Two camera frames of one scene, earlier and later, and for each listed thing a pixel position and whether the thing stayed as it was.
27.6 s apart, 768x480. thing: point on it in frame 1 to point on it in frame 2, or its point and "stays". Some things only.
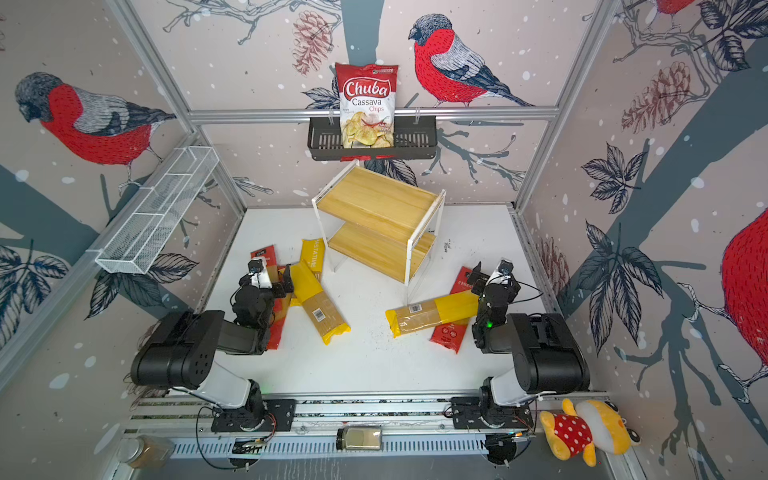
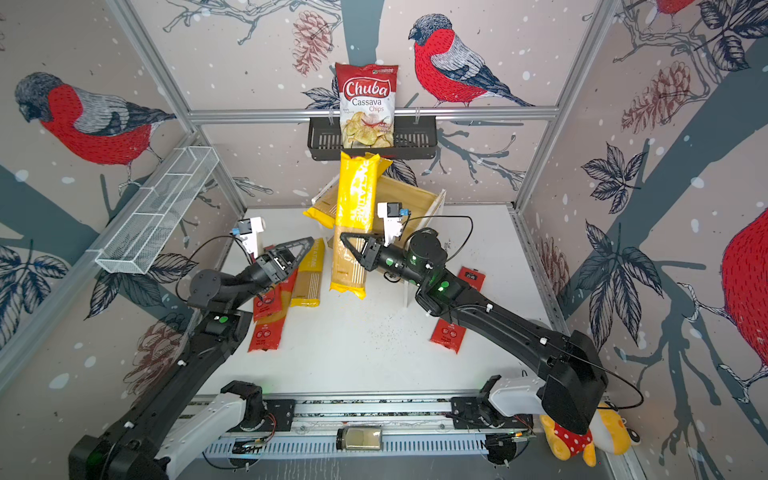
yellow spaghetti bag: x=455 y=306 to x=324 y=210
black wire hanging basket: x=412 y=139 stays
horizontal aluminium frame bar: x=401 y=115 stays
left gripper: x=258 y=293 to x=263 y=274
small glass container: x=359 y=438 stays
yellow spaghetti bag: x=313 y=253 stays
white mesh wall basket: x=158 y=211 stays
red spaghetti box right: x=450 y=334 stays
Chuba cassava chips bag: x=367 y=104 stays
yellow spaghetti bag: x=319 y=309 to x=354 y=213
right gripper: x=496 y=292 to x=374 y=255
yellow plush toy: x=582 y=429 stays
